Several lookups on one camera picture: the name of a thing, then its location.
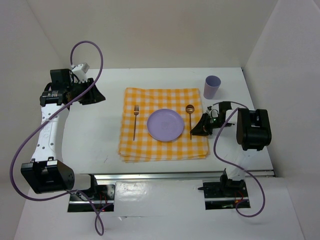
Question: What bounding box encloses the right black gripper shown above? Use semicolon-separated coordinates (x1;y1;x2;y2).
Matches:
190;112;232;136

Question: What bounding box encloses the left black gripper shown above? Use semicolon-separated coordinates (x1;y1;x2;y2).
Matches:
67;78;106;105

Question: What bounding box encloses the copper spoon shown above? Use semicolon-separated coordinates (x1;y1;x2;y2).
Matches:
185;104;195;140

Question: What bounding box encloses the purple plastic plate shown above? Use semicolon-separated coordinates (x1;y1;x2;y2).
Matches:
146;108;185;142

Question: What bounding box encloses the copper fork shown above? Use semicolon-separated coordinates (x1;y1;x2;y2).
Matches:
133;104;140;141

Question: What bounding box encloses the purple plastic cup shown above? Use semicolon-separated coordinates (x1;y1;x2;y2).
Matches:
203;75;221;100

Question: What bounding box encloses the yellow checkered cloth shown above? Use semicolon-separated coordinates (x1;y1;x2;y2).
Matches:
118;87;210;163

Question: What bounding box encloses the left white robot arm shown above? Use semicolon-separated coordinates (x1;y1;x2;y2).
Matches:
20;63;106;194

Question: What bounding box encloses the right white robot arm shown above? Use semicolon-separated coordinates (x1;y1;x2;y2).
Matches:
190;101;272;196

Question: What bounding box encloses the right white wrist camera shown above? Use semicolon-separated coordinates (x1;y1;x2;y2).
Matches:
206;106;219;118

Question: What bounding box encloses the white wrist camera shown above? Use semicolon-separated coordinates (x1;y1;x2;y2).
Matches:
71;62;90;83
206;106;219;118

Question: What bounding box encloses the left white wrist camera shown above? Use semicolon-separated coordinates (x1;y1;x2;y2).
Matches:
71;62;90;83

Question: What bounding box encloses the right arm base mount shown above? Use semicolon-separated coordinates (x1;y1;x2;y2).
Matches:
198;170;251;210

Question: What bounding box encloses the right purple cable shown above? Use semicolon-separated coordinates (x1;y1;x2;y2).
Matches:
207;101;266;218

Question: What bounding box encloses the purple cable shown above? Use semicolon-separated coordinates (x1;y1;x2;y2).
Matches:
9;40;106;237
207;101;266;218

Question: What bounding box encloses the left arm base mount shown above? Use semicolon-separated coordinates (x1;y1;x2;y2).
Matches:
67;182;116;213

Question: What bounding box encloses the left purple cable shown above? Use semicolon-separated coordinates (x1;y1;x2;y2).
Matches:
9;40;106;237

